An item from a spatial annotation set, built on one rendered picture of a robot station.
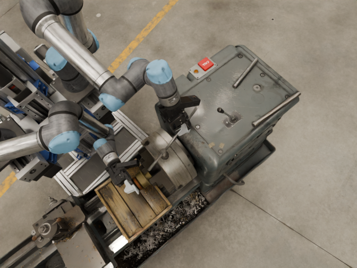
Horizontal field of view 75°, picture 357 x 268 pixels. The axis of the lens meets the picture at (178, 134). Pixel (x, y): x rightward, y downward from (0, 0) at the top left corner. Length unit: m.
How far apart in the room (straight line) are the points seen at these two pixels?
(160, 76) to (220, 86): 0.51
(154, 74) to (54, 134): 0.50
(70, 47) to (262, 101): 0.84
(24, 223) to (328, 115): 3.16
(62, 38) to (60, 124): 0.35
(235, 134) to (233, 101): 0.17
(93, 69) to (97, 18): 2.78
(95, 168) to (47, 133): 1.25
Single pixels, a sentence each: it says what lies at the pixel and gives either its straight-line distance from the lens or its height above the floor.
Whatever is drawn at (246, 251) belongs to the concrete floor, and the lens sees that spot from 2.31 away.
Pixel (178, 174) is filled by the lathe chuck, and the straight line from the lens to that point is 1.09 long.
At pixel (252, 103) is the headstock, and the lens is 1.17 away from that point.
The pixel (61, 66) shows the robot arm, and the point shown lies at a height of 1.36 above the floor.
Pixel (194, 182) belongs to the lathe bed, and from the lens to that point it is 1.41.
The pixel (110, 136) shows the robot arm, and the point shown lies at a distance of 1.42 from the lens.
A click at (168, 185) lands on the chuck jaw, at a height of 1.12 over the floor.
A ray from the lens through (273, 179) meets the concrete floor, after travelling 2.41.
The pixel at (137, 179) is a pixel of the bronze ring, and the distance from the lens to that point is 1.19.
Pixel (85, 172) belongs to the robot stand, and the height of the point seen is 0.21.
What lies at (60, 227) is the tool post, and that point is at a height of 1.10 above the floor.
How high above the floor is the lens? 2.26
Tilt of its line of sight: 68 degrees down
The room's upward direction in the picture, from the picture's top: 9 degrees counter-clockwise
